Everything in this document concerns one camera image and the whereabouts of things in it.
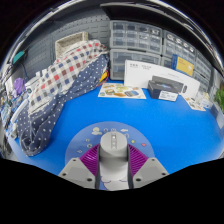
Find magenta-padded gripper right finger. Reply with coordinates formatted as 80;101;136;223
127;143;170;190

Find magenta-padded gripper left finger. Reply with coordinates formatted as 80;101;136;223
57;143;101;191

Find white computer mouse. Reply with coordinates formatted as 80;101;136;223
98;131;130;184

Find navy polka-dot cloth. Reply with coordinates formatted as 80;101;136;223
16;53;111;158

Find small black box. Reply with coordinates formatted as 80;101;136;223
147;79;180;103

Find colourful picture sheet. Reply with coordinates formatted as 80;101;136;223
97;82;147;100
182;95;207;112

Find white and blue box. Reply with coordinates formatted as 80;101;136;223
194;90;214;110

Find long white keyboard box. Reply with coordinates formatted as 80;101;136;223
123;59;201;100

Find red-blue checked cloth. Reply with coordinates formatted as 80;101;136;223
28;39;109;114

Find small white appliance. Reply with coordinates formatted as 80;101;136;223
24;75;42;93

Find purple toy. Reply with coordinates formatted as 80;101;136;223
13;77;27;97

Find yellow and blue box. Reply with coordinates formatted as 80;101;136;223
170;54;195;78

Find dark grey pegboard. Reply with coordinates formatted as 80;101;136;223
21;13;112;81

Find white wicker basket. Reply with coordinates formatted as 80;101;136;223
54;31;90;58

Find teal plastic item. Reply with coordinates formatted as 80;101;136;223
12;49;27;65

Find dark wall shelf unit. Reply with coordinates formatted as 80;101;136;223
99;1;218;48

